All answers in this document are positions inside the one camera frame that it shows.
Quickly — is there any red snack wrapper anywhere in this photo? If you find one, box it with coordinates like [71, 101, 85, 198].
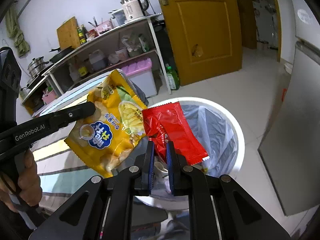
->
[142, 102, 208, 165]

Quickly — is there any yellow chips bag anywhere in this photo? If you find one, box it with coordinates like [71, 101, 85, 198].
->
[65, 70, 147, 178]

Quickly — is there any white trash bin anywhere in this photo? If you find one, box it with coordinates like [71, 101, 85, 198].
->
[136, 97, 245, 211]

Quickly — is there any metal kitchen shelf rack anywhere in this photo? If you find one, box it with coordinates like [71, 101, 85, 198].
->
[21, 12, 173, 106]

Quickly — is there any person's left hand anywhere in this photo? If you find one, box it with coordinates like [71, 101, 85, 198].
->
[1, 150, 42, 213]

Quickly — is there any pink plastic basket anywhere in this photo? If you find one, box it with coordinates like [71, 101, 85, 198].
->
[42, 90, 57, 105]

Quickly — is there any clear bin liner bag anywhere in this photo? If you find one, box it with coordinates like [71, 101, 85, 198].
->
[152, 104, 238, 196]

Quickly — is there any striped tablecloth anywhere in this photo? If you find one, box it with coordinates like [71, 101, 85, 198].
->
[30, 72, 151, 213]

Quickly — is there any stainless steel steamer pot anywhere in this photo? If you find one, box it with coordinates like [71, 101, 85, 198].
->
[27, 56, 49, 78]

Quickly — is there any green hanging towel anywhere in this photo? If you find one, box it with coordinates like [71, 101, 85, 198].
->
[5, 4, 30, 57]

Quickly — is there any black frying pan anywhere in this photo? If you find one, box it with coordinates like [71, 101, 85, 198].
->
[49, 46, 74, 63]

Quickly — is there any green plastic bottle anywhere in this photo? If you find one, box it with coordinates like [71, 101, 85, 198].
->
[166, 66, 180, 90]

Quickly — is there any grey oil jug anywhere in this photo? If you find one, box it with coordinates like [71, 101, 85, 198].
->
[89, 49, 107, 72]

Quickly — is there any pink lid storage bin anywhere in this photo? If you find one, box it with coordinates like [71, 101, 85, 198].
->
[121, 57, 157, 98]

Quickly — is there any wooden cutting board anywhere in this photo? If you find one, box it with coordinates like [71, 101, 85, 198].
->
[56, 16, 81, 50]

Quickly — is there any silver refrigerator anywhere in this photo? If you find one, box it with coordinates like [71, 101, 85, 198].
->
[259, 0, 319, 216]

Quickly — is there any dark sauce bottle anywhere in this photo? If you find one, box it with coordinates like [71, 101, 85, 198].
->
[77, 24, 87, 45]

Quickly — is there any pink utensil holder box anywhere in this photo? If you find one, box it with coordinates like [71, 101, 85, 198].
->
[96, 19, 114, 35]

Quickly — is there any clear plastic container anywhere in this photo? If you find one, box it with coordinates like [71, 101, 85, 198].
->
[109, 9, 127, 27]

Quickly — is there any yellow wooden door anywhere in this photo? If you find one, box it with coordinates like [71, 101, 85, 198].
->
[159, 0, 242, 86]

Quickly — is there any white electric kettle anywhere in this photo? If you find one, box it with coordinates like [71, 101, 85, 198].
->
[120, 0, 149, 22]

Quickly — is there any black camera mount box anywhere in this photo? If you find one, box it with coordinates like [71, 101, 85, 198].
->
[1, 47, 22, 132]

